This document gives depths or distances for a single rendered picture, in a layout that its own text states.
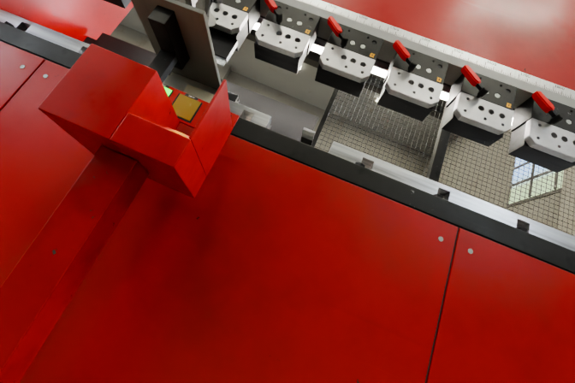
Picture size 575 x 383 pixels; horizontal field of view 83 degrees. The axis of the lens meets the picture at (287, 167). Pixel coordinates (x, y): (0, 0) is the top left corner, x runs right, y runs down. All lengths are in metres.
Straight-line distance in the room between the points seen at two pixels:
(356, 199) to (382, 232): 0.08
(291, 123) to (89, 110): 1.06
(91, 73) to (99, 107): 0.06
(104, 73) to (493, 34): 1.07
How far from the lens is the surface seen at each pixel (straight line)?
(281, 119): 1.47
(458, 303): 0.72
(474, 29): 1.22
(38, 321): 0.53
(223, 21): 1.04
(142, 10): 0.85
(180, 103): 0.66
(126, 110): 0.49
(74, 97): 0.53
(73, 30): 1.87
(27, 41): 1.00
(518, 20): 1.33
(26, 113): 0.88
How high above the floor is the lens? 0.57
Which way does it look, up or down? 21 degrees up
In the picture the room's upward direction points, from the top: 24 degrees clockwise
